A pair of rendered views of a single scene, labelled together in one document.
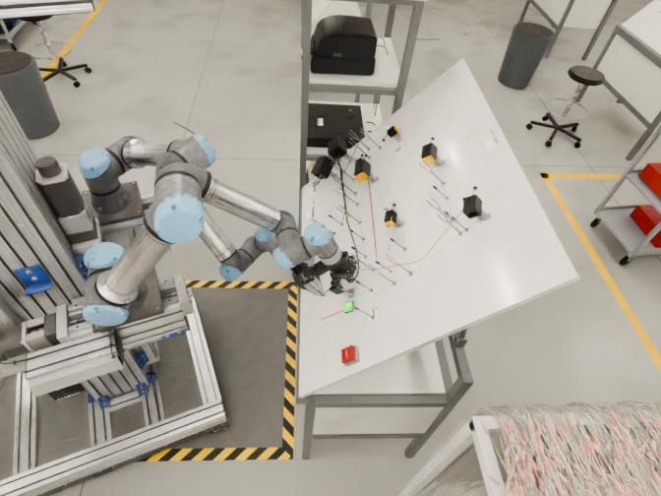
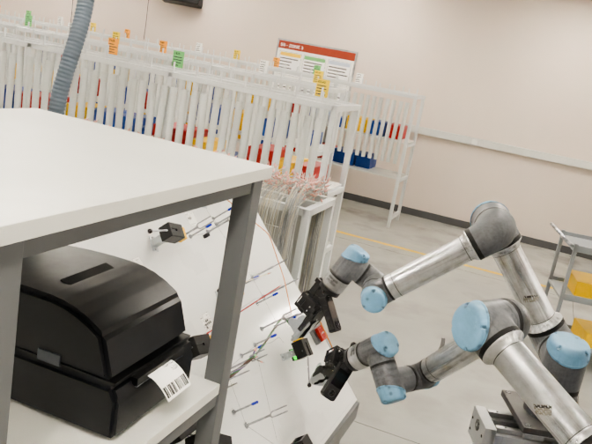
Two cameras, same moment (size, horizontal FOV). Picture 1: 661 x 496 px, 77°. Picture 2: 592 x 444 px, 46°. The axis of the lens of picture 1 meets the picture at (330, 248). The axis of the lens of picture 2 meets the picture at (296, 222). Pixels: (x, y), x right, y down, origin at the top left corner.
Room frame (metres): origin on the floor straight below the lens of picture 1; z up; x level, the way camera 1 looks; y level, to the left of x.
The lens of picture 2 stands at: (2.82, 0.79, 2.05)
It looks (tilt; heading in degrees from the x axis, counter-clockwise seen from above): 14 degrees down; 206
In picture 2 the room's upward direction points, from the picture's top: 10 degrees clockwise
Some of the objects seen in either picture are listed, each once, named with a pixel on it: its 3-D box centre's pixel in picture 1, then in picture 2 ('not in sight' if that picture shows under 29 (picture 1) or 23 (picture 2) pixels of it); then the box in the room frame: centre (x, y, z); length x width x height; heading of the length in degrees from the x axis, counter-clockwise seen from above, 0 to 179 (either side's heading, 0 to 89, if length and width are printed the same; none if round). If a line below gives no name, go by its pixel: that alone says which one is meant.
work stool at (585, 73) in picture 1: (567, 104); not in sight; (4.09, -2.24, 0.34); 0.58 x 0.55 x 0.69; 169
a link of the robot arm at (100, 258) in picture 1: (109, 266); (564, 359); (0.76, 0.69, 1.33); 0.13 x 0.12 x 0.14; 20
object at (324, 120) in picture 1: (332, 125); not in sight; (2.06, 0.06, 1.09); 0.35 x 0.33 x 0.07; 7
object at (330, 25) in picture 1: (341, 44); (81, 328); (2.02, 0.05, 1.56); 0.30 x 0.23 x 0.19; 98
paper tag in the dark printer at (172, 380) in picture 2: not in sight; (168, 380); (2.00, 0.22, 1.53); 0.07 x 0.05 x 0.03; 8
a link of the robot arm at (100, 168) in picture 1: (99, 169); not in sight; (1.21, 0.92, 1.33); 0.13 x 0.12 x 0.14; 154
